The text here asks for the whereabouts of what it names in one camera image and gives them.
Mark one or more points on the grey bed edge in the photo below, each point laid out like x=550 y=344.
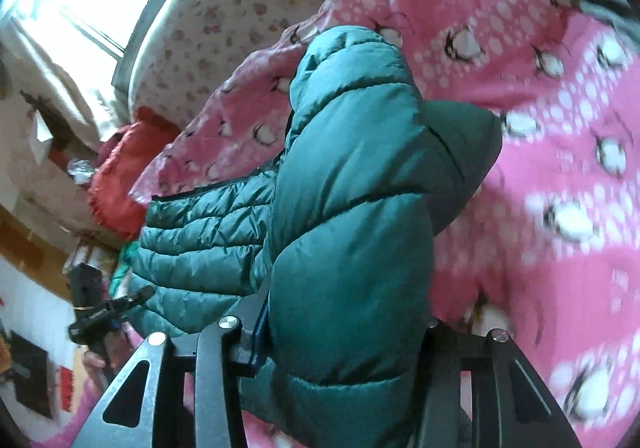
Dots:
x=160 y=3

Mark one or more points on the dark wall hanging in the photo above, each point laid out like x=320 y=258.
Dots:
x=30 y=373

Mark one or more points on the teal quilted puffer jacket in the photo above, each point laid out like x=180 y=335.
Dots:
x=350 y=228

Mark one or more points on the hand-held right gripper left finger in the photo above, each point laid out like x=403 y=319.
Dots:
x=245 y=328

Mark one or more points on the red cloth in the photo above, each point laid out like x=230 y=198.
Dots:
x=120 y=178

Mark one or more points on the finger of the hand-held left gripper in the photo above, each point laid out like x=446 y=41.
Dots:
x=125 y=303

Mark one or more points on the white curtain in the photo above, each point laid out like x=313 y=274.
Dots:
x=50 y=78

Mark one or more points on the person's left hand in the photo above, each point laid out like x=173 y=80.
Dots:
x=94 y=368

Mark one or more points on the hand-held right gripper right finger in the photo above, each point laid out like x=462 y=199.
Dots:
x=442 y=363

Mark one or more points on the pink penguin printed blanket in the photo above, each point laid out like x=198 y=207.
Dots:
x=550 y=128

